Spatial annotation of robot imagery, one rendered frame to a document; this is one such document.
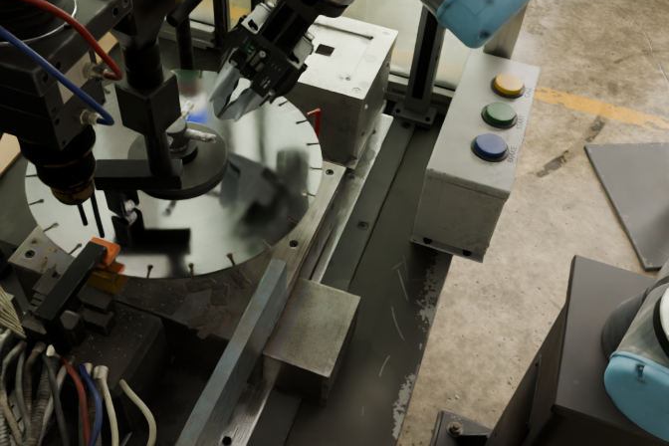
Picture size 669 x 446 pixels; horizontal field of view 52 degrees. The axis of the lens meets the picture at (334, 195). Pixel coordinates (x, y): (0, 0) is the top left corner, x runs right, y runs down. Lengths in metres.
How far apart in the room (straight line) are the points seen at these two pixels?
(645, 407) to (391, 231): 0.43
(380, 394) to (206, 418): 0.34
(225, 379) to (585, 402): 0.50
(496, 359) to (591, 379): 0.88
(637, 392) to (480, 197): 0.31
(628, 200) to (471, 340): 0.74
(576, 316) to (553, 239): 1.11
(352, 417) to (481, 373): 0.96
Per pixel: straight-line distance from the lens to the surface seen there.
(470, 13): 0.61
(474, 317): 1.86
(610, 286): 1.04
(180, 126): 0.77
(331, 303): 0.83
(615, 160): 2.38
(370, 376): 0.87
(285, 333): 0.81
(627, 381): 0.74
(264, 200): 0.76
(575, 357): 0.96
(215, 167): 0.78
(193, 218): 0.75
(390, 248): 0.99
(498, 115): 0.97
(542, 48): 2.81
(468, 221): 0.94
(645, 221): 2.24
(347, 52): 1.06
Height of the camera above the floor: 1.52
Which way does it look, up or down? 48 degrees down
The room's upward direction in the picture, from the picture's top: 6 degrees clockwise
